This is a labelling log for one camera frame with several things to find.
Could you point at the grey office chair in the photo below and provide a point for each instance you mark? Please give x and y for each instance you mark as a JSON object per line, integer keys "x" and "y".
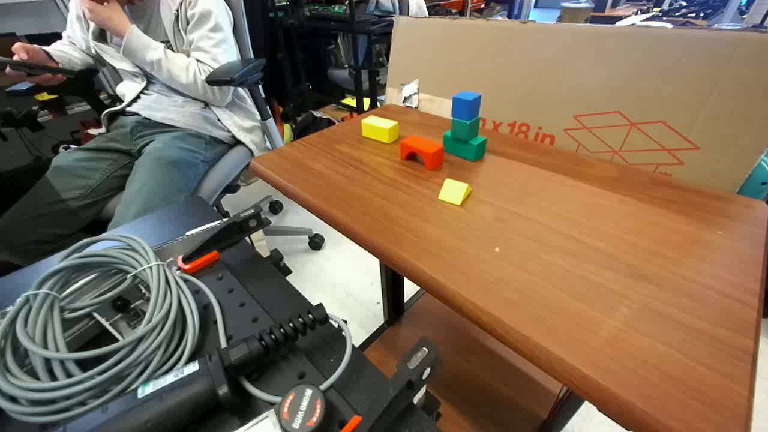
{"x": 237, "y": 72}

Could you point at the yellow wedge block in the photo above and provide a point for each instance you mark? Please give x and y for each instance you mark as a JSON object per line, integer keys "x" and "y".
{"x": 455, "y": 192}

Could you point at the blue cube block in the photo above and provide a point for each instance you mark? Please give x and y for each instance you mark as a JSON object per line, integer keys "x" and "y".
{"x": 466, "y": 106}

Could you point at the teal object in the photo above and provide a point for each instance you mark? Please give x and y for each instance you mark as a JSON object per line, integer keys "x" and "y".
{"x": 758, "y": 181}

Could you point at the large cardboard box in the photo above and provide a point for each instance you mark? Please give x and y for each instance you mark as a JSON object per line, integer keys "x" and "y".
{"x": 608, "y": 72}

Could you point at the red and black stop button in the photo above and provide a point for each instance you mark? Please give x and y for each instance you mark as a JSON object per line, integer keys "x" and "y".
{"x": 301, "y": 409}

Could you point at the slanted black table leg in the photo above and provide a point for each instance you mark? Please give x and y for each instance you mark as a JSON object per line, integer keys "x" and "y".
{"x": 563, "y": 409}

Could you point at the wooden lower table shelf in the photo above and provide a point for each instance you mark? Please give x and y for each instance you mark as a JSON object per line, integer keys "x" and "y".
{"x": 464, "y": 367}

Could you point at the straight black table leg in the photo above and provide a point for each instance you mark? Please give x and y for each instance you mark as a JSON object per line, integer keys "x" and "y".
{"x": 392, "y": 293}

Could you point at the dark green cube block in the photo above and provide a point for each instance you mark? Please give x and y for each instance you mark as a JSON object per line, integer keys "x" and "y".
{"x": 464, "y": 129}

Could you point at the orange arch block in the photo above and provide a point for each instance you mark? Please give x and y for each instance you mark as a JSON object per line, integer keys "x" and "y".
{"x": 421, "y": 149}

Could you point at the yellow rectangular block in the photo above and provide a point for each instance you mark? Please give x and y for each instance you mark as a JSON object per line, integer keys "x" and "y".
{"x": 380, "y": 129}

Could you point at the black equipment rack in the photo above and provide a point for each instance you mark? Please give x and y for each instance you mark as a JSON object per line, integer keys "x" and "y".
{"x": 321, "y": 48}

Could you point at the black tablet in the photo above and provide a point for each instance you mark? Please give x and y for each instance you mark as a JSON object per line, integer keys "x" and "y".
{"x": 39, "y": 69}

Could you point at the seated person in grey hoodie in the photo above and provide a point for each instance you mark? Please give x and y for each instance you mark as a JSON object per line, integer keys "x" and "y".
{"x": 176, "y": 48}

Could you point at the small yellow floor object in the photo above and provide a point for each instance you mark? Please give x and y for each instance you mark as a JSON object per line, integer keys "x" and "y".
{"x": 356, "y": 102}

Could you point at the green rectangular block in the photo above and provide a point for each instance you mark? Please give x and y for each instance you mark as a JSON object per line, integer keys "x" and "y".
{"x": 466, "y": 149}

